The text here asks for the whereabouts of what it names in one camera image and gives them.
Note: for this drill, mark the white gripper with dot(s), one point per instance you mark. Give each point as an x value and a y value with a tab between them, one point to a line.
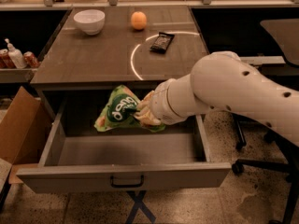
159	103

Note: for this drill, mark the green rice chip bag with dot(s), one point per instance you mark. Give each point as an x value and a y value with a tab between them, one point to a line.
119	112

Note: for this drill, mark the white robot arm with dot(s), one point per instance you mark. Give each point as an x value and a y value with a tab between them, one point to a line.
221	81

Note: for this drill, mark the grey cabinet with counter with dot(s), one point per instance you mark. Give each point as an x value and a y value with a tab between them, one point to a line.
119	54

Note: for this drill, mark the open grey top drawer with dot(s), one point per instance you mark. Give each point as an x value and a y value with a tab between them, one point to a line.
78	158

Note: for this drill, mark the dark snack bar wrapper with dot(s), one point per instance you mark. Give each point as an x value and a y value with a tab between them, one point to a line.
162	42

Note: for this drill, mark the orange fruit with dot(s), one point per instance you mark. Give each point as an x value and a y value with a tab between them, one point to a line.
138	20

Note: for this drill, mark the white ceramic bowl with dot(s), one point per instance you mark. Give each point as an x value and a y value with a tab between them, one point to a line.
90	21

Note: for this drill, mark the brown cardboard box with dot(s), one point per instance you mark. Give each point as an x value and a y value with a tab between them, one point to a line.
24	131

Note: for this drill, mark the red soda can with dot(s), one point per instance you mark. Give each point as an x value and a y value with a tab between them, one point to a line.
31	59
5	61

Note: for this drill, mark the white pump bottle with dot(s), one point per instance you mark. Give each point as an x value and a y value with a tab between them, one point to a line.
15	55

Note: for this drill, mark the grey side shelf left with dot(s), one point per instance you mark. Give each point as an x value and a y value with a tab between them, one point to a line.
16	75

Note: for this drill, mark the red soda can left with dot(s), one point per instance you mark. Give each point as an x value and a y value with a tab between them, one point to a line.
5	61

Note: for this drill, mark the black office chair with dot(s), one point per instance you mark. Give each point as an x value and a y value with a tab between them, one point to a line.
286	34

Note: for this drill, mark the black drawer handle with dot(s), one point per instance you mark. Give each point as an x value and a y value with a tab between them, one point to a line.
126	183

